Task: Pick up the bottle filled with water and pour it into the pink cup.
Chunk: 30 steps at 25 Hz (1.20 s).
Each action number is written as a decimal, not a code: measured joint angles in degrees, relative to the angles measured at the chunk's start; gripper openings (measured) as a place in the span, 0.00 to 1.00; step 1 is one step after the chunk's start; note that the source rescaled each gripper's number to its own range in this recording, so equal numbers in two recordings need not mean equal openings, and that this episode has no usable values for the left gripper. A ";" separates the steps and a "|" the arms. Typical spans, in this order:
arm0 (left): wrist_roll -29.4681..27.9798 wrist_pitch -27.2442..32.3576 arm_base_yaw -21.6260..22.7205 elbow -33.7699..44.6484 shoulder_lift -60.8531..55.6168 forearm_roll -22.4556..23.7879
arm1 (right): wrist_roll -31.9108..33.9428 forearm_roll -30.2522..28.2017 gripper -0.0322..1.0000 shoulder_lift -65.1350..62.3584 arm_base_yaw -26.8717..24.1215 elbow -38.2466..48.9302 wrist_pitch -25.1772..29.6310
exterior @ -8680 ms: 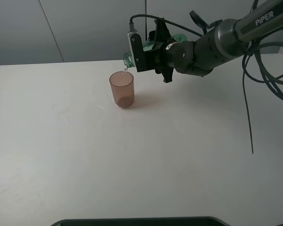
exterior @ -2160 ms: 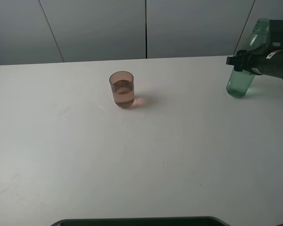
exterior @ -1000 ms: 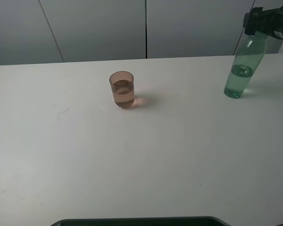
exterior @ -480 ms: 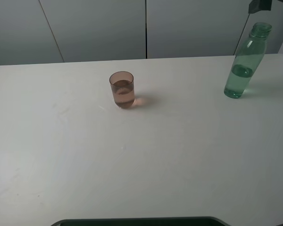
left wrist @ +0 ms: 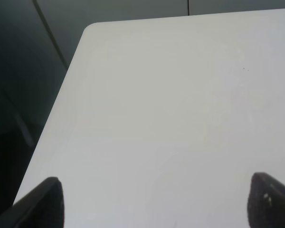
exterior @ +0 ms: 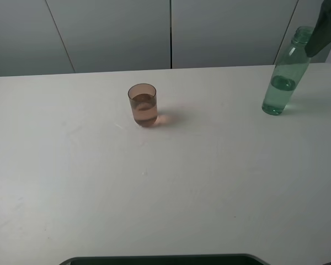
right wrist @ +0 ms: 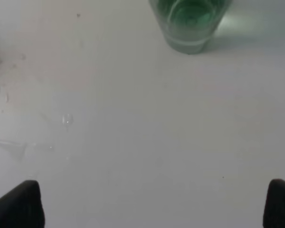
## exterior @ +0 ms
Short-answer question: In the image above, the green transparent water bottle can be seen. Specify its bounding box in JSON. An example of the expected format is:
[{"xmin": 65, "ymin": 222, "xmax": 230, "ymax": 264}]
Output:
[{"xmin": 261, "ymin": 26, "xmax": 314, "ymax": 115}]

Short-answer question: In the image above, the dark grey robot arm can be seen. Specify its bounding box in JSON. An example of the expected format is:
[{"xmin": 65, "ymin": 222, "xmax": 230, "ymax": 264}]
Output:
[{"xmin": 305, "ymin": 0, "xmax": 331, "ymax": 57}]

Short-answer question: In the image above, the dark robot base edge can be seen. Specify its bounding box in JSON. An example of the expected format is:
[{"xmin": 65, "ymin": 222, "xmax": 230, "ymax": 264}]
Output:
[{"xmin": 62, "ymin": 254, "xmax": 267, "ymax": 265}]

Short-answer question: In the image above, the pink transparent plastic cup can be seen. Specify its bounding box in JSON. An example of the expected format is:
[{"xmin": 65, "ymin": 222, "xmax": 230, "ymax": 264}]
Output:
[{"xmin": 127, "ymin": 83, "xmax": 158, "ymax": 128}]

